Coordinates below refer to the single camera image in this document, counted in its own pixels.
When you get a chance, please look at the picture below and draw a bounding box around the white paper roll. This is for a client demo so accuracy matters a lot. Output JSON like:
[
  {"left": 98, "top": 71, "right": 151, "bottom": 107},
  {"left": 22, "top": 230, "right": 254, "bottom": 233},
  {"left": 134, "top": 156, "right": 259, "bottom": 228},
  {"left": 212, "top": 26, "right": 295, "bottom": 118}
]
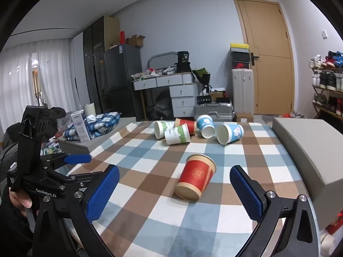
[{"left": 83, "top": 103, "right": 96, "bottom": 117}]

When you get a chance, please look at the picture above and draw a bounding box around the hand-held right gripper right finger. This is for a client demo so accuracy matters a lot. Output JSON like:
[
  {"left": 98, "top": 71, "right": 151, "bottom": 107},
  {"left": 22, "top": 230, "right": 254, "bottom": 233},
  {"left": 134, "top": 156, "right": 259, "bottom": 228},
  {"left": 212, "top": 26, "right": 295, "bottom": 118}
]
[{"left": 230, "top": 165, "right": 320, "bottom": 257}]

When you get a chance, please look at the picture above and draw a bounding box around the blue and white paper cup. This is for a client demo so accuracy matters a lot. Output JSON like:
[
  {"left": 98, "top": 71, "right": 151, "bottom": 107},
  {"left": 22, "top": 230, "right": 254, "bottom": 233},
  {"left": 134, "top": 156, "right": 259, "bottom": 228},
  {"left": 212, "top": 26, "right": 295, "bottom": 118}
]
[
  {"left": 196, "top": 115, "right": 216, "bottom": 139},
  {"left": 217, "top": 123, "right": 244, "bottom": 145}
]

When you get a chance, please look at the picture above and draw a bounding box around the white suitcase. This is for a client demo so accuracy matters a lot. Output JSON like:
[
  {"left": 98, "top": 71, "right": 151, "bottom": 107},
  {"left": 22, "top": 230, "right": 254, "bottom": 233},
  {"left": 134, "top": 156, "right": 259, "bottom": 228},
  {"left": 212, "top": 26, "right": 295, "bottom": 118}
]
[{"left": 232, "top": 69, "right": 254, "bottom": 114}]

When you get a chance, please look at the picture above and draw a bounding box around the silver suitcase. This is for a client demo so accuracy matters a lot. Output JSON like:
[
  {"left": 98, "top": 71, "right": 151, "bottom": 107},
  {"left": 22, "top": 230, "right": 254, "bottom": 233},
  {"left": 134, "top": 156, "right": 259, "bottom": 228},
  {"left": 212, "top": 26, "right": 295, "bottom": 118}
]
[{"left": 194, "top": 102, "right": 234, "bottom": 121}]

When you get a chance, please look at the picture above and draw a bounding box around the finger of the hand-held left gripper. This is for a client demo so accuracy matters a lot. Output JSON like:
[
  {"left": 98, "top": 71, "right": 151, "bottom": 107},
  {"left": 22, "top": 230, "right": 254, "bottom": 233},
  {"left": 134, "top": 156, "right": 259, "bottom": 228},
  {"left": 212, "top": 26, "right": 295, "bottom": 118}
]
[
  {"left": 57, "top": 170, "right": 104, "bottom": 194},
  {"left": 40, "top": 151, "right": 92, "bottom": 168}
]

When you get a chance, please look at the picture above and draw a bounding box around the grey bed headboard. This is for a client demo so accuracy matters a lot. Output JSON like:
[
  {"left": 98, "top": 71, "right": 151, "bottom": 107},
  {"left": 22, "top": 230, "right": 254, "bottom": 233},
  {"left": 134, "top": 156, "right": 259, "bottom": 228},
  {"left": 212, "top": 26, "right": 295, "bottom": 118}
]
[{"left": 148, "top": 51, "right": 178, "bottom": 71}]

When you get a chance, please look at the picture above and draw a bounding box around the checked blanket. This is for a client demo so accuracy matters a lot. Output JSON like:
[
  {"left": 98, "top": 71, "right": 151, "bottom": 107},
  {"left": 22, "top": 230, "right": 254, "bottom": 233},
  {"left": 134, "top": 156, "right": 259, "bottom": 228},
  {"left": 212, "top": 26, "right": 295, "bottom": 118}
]
[{"left": 64, "top": 120, "right": 320, "bottom": 257}]

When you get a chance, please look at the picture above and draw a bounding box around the person's left forearm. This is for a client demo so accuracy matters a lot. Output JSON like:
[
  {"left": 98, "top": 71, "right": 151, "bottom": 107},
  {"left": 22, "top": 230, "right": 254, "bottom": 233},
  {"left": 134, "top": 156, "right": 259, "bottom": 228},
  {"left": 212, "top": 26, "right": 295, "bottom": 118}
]
[{"left": 0, "top": 202, "right": 35, "bottom": 257}]

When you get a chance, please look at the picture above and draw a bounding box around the wooden shoe rack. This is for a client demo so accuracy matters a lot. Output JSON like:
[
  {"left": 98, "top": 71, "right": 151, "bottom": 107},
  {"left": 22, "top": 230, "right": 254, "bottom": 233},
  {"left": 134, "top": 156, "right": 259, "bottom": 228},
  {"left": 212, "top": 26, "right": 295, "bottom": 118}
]
[{"left": 311, "top": 68, "right": 343, "bottom": 124}]

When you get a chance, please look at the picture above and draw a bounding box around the white desk with drawers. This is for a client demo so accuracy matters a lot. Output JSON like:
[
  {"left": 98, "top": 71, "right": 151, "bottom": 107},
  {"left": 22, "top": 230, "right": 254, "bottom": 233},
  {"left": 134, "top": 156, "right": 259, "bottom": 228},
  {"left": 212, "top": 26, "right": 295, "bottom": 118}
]
[{"left": 133, "top": 73, "right": 199, "bottom": 119}]

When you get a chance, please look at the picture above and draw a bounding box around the large red paper cup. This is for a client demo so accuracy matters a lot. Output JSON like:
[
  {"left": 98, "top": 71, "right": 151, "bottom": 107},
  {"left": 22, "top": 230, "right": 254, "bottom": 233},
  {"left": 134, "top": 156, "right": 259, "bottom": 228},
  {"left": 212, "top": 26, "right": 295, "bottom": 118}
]
[{"left": 175, "top": 154, "right": 217, "bottom": 202}]

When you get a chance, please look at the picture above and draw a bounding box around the green and white paper cup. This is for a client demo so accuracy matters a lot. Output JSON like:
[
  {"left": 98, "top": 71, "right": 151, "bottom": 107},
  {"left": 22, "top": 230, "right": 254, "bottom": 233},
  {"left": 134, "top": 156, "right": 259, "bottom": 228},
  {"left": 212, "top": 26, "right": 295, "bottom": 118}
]
[
  {"left": 164, "top": 125, "right": 191, "bottom": 145},
  {"left": 154, "top": 121, "right": 176, "bottom": 140}
]

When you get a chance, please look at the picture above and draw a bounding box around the black bag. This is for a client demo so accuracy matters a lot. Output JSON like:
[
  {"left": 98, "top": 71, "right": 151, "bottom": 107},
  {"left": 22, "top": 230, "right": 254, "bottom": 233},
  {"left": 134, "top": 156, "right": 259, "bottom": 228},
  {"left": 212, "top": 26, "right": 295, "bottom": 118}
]
[{"left": 174, "top": 51, "right": 193, "bottom": 73}]

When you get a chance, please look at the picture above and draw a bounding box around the small red paper cup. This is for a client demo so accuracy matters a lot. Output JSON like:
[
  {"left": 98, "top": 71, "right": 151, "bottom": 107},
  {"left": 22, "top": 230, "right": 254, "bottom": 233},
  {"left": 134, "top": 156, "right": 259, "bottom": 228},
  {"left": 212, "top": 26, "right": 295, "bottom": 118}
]
[{"left": 175, "top": 118, "right": 197, "bottom": 136}]

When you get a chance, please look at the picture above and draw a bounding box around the row of shoes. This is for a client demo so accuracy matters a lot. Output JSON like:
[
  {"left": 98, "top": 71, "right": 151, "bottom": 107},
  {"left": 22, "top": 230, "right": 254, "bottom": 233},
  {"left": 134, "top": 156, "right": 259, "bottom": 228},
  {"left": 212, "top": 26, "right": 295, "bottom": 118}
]
[{"left": 309, "top": 51, "right": 343, "bottom": 114}]

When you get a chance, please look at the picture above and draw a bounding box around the open cardboard box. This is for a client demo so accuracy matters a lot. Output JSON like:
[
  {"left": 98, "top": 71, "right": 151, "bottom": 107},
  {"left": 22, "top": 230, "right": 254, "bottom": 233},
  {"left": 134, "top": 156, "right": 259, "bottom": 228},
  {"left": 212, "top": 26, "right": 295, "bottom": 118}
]
[{"left": 126, "top": 34, "right": 146, "bottom": 48}]

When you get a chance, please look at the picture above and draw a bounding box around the brown cardboard box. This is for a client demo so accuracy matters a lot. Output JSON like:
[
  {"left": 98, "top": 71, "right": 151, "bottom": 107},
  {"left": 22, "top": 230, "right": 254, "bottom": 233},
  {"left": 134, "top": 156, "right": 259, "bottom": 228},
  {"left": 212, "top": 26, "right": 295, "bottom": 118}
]
[{"left": 209, "top": 90, "right": 225, "bottom": 102}]

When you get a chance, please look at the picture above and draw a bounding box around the wooden door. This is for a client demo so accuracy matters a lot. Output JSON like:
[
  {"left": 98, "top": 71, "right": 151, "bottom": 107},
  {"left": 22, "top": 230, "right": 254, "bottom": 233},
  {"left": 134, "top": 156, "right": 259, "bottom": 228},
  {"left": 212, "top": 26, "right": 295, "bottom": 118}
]
[{"left": 233, "top": 0, "right": 295, "bottom": 115}]

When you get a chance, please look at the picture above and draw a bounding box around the white carton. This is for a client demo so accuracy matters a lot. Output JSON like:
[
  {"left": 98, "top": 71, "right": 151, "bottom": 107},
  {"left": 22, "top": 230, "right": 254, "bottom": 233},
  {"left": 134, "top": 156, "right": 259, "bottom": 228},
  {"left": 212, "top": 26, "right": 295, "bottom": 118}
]
[{"left": 71, "top": 110, "right": 92, "bottom": 143}]

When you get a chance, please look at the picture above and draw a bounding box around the person's left hand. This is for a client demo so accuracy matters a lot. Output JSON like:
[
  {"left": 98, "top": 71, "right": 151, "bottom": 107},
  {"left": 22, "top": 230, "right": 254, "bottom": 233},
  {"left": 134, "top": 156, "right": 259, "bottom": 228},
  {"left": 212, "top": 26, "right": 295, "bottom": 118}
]
[{"left": 9, "top": 190, "right": 33, "bottom": 212}]

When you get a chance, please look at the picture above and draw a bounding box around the black glass cabinet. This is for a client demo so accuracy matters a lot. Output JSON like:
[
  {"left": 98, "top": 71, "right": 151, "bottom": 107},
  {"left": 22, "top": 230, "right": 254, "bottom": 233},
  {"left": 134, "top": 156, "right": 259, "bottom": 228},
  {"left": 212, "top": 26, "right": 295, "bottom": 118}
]
[{"left": 83, "top": 15, "right": 120, "bottom": 114}]

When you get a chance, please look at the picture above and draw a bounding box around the blue plaid cloth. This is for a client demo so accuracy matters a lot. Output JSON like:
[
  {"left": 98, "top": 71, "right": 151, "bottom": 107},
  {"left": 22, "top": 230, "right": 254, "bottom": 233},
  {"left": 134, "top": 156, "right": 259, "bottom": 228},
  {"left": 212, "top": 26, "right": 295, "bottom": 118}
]
[{"left": 64, "top": 112, "right": 121, "bottom": 141}]

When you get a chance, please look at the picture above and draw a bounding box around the dark grey fridge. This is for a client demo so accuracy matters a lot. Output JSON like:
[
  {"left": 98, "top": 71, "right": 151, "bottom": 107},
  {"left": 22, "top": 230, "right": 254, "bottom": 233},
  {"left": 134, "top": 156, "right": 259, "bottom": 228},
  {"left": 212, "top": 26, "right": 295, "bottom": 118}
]
[{"left": 104, "top": 44, "right": 144, "bottom": 121}]

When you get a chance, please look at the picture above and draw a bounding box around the pile of desk clutter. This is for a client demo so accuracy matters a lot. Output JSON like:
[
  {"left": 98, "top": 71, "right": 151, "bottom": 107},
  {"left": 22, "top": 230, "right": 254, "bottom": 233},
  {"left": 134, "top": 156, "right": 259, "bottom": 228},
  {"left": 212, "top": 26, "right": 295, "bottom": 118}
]
[{"left": 131, "top": 67, "right": 177, "bottom": 81}]

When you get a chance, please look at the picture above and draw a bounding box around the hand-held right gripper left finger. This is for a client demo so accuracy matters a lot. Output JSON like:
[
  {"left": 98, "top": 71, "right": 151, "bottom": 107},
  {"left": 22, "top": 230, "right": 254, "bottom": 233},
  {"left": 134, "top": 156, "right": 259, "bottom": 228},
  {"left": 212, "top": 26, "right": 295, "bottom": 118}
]
[{"left": 32, "top": 164, "right": 120, "bottom": 257}]

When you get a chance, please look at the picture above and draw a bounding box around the white sheer curtain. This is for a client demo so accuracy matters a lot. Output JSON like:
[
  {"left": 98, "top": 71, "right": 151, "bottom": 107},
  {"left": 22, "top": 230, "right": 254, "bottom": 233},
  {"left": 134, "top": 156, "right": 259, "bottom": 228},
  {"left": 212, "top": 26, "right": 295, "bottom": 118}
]
[{"left": 0, "top": 37, "right": 73, "bottom": 130}]

